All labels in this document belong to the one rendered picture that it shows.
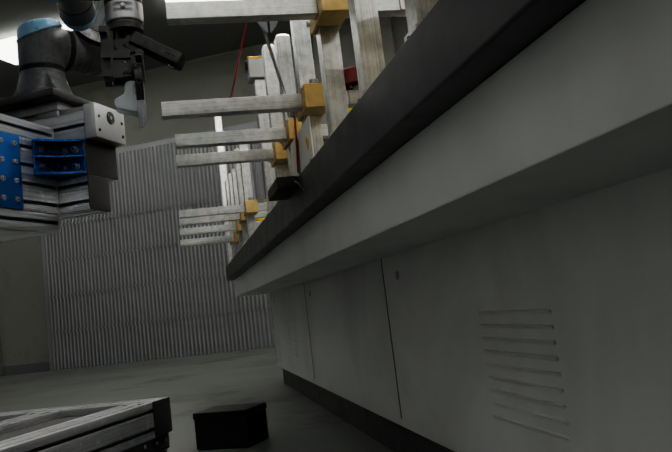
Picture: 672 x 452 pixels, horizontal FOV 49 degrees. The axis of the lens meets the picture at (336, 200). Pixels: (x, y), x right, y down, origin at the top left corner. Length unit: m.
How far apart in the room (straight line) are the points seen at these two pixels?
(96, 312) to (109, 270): 0.55
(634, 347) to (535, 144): 0.36
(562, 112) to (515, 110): 0.08
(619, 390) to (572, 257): 0.18
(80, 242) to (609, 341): 9.28
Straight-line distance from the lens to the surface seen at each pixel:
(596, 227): 0.97
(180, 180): 9.34
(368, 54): 1.11
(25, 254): 10.58
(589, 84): 0.58
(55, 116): 2.04
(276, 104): 1.55
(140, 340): 9.55
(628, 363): 0.96
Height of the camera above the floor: 0.43
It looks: 8 degrees up
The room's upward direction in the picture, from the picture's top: 7 degrees counter-clockwise
